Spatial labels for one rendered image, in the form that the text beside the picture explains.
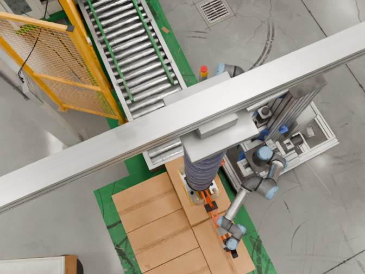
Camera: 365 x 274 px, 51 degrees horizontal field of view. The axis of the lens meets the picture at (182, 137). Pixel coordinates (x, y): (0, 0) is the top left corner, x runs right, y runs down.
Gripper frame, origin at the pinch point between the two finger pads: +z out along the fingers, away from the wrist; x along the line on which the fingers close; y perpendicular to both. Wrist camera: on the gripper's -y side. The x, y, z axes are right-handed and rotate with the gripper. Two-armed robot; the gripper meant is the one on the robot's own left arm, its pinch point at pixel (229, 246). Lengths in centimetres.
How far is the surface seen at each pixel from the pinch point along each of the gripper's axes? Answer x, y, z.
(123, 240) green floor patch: 95, 47, 107
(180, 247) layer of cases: 39, 15, 53
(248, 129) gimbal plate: -12, 47, -180
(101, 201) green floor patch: 103, 96, 107
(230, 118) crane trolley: -5, 52, -189
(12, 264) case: 171, 58, 5
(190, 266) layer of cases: 37, -4, 53
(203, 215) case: 8.7, 31.8, 12.7
